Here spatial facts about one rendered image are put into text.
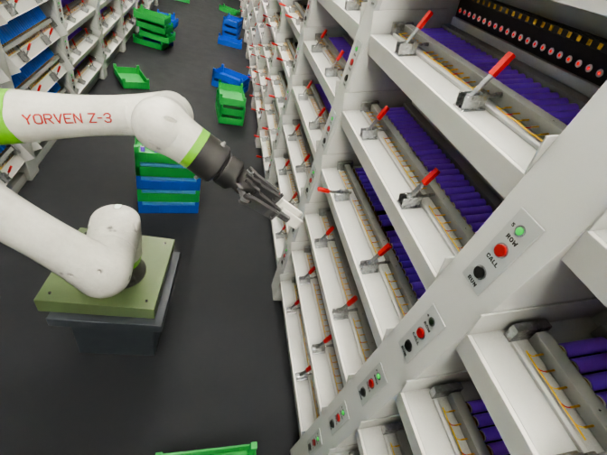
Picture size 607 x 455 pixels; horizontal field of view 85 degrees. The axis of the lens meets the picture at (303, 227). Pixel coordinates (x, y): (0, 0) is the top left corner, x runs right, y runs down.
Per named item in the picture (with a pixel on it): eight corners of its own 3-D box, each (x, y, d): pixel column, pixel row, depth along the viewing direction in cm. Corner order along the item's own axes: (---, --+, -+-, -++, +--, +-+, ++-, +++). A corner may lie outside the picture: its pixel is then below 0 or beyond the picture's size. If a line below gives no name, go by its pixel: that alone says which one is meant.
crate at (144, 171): (135, 176, 157) (135, 162, 152) (136, 153, 170) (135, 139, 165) (200, 179, 169) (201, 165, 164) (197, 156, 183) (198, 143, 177)
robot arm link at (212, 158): (207, 142, 65) (215, 124, 72) (177, 180, 70) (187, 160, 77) (232, 160, 68) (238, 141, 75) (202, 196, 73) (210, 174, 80)
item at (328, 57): (333, 111, 104) (337, 65, 95) (303, 51, 147) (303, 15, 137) (394, 106, 107) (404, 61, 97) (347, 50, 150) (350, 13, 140)
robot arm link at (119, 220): (88, 281, 96) (79, 233, 84) (101, 244, 107) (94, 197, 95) (137, 282, 100) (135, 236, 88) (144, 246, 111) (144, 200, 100)
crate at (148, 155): (135, 162, 152) (134, 146, 147) (135, 139, 165) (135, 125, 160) (201, 165, 164) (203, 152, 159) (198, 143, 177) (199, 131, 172)
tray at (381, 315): (378, 351, 68) (387, 329, 61) (320, 180, 111) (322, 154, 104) (468, 338, 70) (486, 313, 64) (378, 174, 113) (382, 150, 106)
